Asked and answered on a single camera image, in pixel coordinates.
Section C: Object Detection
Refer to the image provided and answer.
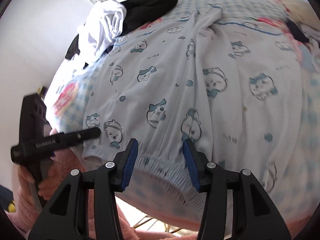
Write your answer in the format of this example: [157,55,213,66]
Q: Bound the light blue cartoon print pants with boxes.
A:
[81,3,311,205]

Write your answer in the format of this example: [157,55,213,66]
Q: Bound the cream and navy clothes pile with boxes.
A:
[279,0,319,47]

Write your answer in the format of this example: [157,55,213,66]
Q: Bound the person's left hand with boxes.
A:
[16,127,66,202]

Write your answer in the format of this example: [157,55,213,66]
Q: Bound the pink fleece sleeve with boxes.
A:
[4,149,201,240]

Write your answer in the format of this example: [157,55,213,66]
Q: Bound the white garment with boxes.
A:
[78,0,127,63]

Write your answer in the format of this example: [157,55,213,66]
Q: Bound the black garment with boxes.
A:
[65,0,178,66]

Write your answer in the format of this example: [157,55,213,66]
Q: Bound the blue checkered cartoon bedsheet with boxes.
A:
[44,0,319,237]

